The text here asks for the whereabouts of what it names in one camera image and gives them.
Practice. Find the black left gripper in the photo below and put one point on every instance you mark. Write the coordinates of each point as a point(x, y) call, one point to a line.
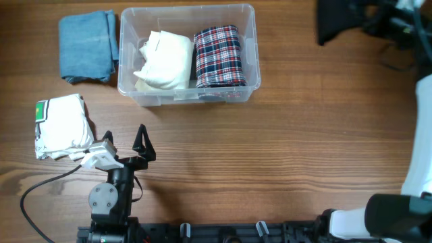
point(148, 153)

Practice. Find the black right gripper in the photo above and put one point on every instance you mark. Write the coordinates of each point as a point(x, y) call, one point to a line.
point(374, 24)

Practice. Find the black cloth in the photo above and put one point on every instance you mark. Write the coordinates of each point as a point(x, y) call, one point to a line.
point(336, 16)

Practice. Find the cream cloth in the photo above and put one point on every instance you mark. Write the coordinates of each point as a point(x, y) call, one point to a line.
point(168, 62)

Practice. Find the red navy plaid cloth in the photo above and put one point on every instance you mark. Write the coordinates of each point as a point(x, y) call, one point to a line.
point(218, 57)

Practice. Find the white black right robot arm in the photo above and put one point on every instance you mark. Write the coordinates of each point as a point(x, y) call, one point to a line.
point(403, 217)

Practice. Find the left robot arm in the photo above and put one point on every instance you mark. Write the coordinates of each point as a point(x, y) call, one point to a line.
point(111, 202)

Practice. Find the folded white printed t-shirt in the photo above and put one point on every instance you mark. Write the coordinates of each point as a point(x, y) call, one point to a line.
point(61, 128)

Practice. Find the white label on bin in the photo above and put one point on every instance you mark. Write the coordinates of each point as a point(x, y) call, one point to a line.
point(182, 95)

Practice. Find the folded blue denim cloth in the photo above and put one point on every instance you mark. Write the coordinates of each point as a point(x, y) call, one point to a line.
point(88, 47)

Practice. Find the clear plastic storage bin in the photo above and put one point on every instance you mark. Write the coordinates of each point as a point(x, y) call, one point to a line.
point(137, 24)

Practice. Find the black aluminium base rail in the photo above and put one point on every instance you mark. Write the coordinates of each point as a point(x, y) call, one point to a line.
point(287, 232)

